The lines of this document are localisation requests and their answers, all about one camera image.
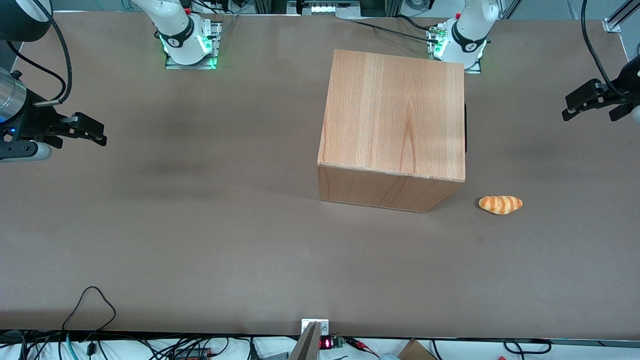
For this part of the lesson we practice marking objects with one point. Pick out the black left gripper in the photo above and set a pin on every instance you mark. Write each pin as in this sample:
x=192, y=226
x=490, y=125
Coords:
x=621, y=84

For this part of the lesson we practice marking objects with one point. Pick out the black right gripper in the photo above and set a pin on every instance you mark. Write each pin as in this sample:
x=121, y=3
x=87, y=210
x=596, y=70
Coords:
x=33, y=120

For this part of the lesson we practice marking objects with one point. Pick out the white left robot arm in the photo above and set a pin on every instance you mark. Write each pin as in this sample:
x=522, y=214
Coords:
x=467, y=32

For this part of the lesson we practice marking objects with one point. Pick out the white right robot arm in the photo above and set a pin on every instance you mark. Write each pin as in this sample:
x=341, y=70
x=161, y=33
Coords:
x=180, y=30

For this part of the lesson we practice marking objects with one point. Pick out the wooden drawer cabinet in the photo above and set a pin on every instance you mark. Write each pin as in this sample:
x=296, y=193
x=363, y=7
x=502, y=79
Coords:
x=395, y=120

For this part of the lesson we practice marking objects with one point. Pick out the orange toy croissant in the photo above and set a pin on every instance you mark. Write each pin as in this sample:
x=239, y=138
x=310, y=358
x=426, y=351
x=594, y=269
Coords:
x=500, y=204

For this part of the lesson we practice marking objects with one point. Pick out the white lit power device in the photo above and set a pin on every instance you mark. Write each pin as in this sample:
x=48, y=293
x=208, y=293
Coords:
x=325, y=7

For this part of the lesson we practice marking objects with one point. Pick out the brown cardboard piece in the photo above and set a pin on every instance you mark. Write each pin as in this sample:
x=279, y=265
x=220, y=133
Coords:
x=415, y=351

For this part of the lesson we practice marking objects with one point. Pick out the red digit display board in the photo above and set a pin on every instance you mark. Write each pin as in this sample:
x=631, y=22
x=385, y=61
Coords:
x=326, y=343

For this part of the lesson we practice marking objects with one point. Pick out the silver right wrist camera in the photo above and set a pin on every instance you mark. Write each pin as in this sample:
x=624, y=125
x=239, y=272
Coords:
x=25, y=151

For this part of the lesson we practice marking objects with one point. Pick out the aluminium frame profile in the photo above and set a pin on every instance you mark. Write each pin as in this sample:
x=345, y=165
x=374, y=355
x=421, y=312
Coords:
x=619, y=17

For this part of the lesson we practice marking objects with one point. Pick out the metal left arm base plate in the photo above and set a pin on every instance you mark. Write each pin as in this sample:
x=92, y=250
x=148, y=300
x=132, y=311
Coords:
x=472, y=69

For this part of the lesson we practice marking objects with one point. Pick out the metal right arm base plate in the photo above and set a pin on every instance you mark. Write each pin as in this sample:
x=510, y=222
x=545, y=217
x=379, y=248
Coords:
x=218, y=40

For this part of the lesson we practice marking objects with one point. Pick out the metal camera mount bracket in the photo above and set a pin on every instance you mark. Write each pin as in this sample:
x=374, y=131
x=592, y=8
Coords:
x=314, y=340

